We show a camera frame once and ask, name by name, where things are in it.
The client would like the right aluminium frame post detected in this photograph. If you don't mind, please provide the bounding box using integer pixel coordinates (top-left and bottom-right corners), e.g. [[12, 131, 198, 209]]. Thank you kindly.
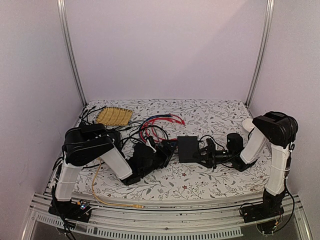
[[245, 0, 275, 109]]

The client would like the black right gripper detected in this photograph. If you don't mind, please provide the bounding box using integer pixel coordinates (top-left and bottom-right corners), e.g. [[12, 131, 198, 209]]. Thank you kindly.
[[193, 144, 235, 169]]

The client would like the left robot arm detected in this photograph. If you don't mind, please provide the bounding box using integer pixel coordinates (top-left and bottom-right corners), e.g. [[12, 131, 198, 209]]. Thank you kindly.
[[53, 123, 178, 217]]

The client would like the yellow woven mat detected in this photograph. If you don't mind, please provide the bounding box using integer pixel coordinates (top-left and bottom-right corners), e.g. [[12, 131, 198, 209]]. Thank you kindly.
[[95, 107, 133, 126]]

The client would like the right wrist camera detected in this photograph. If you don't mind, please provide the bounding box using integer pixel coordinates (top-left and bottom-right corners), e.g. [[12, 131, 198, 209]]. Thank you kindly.
[[226, 132, 244, 154]]

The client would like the blue ethernet cable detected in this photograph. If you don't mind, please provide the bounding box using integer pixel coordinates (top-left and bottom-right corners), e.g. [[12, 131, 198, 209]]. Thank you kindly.
[[143, 113, 173, 123]]

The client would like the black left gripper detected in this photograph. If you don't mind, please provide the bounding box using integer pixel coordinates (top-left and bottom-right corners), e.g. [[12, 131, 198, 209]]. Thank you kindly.
[[140, 139, 179, 178]]

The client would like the left aluminium frame post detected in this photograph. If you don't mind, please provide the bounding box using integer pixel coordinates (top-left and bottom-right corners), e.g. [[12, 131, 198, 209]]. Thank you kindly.
[[56, 0, 87, 107]]

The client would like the white ceramic bowl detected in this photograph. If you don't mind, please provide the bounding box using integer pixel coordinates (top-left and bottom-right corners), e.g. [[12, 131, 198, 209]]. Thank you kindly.
[[242, 118, 255, 133]]

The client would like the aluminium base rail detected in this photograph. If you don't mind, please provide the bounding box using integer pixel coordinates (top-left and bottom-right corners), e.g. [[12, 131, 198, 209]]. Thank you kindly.
[[21, 192, 313, 240]]

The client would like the black network switch box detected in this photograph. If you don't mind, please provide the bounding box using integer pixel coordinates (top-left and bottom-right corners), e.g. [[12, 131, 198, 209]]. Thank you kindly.
[[177, 136, 201, 163]]

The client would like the aluminium frame post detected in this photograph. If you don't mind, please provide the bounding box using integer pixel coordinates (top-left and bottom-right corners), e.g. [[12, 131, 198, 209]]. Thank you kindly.
[[245, 0, 275, 109], [56, 0, 87, 107]]

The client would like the floral patterned table cloth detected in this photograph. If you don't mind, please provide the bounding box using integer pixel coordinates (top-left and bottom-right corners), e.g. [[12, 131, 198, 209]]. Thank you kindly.
[[51, 98, 280, 201]]

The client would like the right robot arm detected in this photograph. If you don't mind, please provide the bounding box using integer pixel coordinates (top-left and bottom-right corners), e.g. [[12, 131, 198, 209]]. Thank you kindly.
[[193, 111, 298, 221]]

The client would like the red ethernet cable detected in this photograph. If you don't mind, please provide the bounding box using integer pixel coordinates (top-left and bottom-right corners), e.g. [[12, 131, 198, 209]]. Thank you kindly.
[[138, 114, 186, 145]]

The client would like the yellow ethernet cable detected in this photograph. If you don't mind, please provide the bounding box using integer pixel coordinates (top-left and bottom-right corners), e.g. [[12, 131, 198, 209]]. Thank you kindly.
[[91, 159, 145, 210]]

